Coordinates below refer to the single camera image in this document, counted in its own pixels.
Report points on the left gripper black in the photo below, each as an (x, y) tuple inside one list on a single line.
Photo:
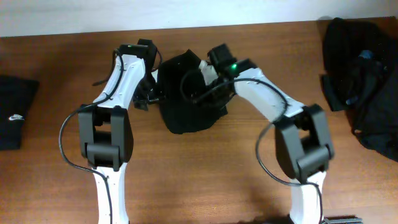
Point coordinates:
[(143, 98)]

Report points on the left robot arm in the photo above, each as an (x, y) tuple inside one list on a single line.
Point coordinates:
[(106, 138)]

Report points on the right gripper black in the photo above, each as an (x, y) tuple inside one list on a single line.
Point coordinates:
[(203, 98)]

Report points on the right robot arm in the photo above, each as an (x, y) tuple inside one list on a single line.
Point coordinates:
[(303, 145)]

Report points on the black clothes pile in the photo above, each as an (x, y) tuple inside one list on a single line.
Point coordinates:
[(360, 60)]

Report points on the folded black Nike garment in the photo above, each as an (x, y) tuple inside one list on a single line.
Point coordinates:
[(17, 95)]

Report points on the black t-shirt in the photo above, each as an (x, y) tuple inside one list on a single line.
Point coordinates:
[(181, 116)]

